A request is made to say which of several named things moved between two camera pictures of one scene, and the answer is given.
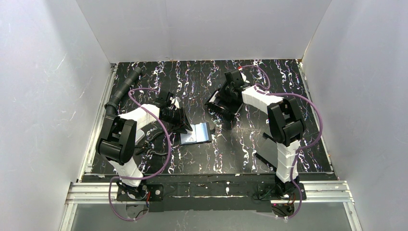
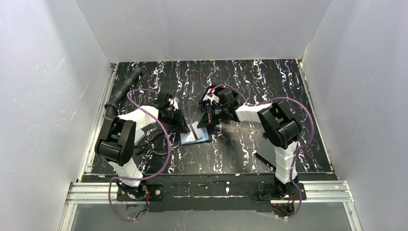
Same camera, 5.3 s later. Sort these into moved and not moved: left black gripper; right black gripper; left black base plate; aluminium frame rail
Moved: right black gripper
Not moved: left black gripper; left black base plate; aluminium frame rail
